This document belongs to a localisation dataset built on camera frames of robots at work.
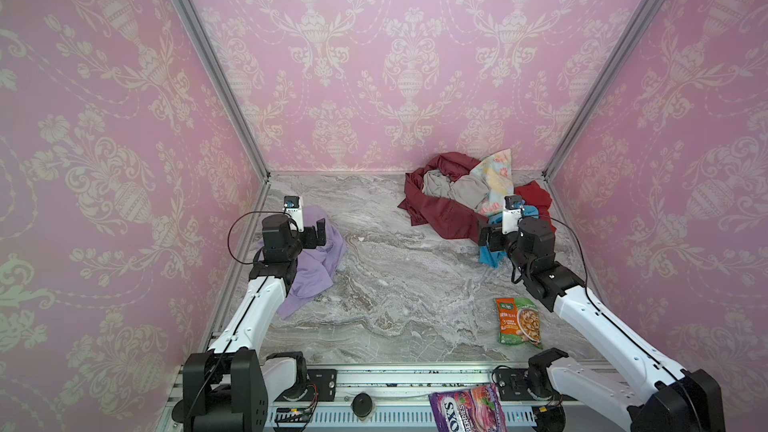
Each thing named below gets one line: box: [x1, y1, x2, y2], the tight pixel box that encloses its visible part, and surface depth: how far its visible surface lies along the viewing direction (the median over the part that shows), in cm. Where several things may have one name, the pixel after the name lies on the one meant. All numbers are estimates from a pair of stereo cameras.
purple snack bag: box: [428, 383, 508, 432], surface depth 70 cm
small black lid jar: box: [352, 392, 373, 418], surface depth 65 cm
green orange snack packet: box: [493, 297, 543, 349], surface depth 83 cm
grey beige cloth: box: [422, 170, 490, 210], surface depth 107 cm
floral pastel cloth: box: [470, 149, 514, 216], surface depth 115 cm
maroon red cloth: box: [398, 152, 556, 243], surface depth 105 cm
